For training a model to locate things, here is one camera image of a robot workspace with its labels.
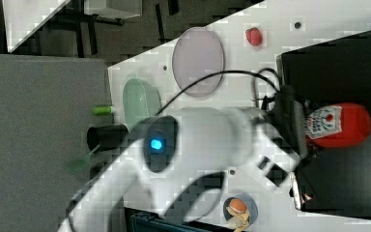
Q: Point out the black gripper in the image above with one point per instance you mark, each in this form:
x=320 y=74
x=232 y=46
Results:
x=289 y=119

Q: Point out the red plush ketchup bottle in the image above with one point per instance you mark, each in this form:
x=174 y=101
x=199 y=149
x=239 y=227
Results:
x=338 y=125

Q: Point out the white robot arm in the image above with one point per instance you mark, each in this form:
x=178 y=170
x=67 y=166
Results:
x=183 y=156

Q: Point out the silver black toaster oven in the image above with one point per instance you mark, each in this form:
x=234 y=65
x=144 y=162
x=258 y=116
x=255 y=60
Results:
x=332 y=80

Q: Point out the red toy strawberry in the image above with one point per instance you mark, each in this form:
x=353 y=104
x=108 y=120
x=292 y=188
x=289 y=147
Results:
x=254 y=36

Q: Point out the round grey plate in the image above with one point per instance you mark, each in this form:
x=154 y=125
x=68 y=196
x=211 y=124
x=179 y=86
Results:
x=197 y=53

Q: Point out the plush mushroom toy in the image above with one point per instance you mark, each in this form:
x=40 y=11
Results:
x=240 y=215

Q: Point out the green perforated colander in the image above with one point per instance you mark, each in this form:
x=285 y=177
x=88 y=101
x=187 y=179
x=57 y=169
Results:
x=141 y=100

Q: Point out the black cylindrical holder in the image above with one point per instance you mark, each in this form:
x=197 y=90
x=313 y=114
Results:
x=106 y=138

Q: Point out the green toy pepper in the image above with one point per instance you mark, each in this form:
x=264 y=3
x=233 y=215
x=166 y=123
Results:
x=102 y=110

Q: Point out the green plastic spatula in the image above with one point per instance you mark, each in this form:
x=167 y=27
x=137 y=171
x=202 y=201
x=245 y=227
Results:
x=80 y=163

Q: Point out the grey partition panel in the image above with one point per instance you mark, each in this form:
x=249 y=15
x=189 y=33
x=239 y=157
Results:
x=45 y=111

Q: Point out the white side table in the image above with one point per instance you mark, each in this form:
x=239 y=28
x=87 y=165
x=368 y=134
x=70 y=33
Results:
x=23 y=18

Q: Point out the dark blue frame rail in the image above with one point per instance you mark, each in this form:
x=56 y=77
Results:
x=150 y=223

